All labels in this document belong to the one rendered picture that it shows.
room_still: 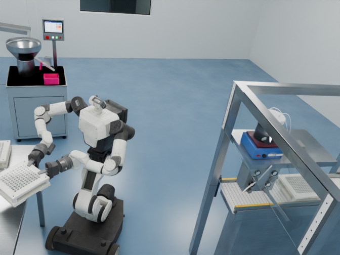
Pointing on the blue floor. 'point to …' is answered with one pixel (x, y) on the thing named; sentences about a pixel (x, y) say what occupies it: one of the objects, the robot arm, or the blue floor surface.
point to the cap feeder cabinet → (35, 101)
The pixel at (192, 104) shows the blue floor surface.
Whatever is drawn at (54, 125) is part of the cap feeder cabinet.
